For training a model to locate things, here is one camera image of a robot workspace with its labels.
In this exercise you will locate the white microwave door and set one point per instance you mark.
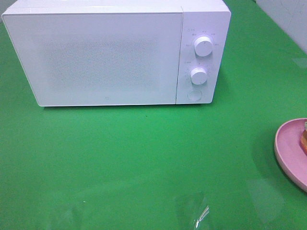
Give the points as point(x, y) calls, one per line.
point(98, 59)

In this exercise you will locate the clear plastic film piece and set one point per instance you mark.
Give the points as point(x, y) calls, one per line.
point(193, 212)

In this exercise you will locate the white timer knob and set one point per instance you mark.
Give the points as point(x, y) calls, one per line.
point(198, 76)

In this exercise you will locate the pink round plate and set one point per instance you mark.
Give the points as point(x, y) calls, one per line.
point(289, 153)

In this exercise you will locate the white microwave oven body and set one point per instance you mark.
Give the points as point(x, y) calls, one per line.
point(209, 18)

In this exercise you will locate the burger with lettuce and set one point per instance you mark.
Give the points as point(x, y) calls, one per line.
point(303, 139)

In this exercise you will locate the upper white power knob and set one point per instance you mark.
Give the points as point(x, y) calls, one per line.
point(203, 46)

